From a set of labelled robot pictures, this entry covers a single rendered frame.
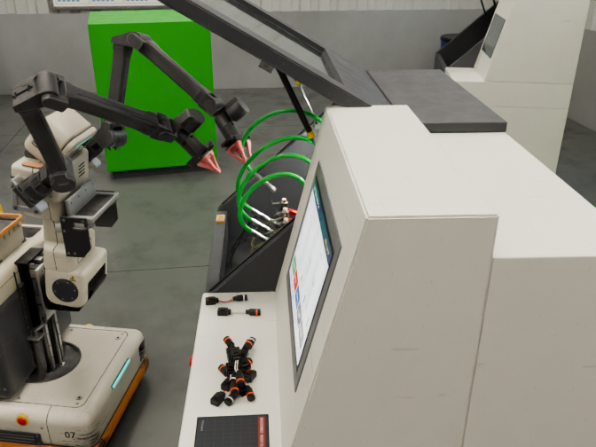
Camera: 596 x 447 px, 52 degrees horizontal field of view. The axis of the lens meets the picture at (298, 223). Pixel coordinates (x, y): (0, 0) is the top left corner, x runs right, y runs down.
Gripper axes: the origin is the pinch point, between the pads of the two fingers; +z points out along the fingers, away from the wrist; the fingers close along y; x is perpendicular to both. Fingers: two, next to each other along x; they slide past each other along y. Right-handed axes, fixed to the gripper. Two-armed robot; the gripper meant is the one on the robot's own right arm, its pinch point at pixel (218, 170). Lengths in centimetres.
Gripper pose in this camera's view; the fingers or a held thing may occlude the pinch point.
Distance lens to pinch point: 208.5
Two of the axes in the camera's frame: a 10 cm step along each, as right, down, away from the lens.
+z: 7.0, 6.9, 1.8
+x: 2.0, -4.3, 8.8
